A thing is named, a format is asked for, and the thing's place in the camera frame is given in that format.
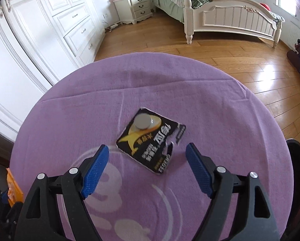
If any white power strip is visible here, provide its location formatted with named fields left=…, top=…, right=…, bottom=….
left=103, top=21, right=121, bottom=31

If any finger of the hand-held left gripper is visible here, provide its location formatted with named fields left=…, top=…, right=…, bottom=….
left=1, top=189, right=23, bottom=221

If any black trash bin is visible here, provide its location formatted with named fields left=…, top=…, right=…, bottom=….
left=280, top=138, right=300, bottom=241

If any white radiator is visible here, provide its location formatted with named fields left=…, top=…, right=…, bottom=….
left=283, top=21, right=300, bottom=53

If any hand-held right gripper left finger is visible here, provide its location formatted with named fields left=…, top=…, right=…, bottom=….
left=14, top=144, right=110, bottom=241

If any white nightstand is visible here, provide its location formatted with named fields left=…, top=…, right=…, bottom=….
left=113, top=0, right=153, bottom=25

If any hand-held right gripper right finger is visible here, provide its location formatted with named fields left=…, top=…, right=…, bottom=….
left=185, top=143, right=282, bottom=241

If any white bed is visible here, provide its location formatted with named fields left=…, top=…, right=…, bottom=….
left=147, top=0, right=286, bottom=48

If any orange packet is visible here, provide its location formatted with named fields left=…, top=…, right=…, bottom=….
left=6, top=168, right=23, bottom=207

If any purple cloth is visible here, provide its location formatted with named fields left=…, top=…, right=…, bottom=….
left=8, top=51, right=291, bottom=241

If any white wardrobe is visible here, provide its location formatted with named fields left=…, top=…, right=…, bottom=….
left=0, top=0, right=105, bottom=141

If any brown bag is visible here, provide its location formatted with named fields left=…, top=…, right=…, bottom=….
left=287, top=39, right=300, bottom=72

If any black yellow battery card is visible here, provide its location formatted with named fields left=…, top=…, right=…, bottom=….
left=116, top=107, right=186, bottom=174

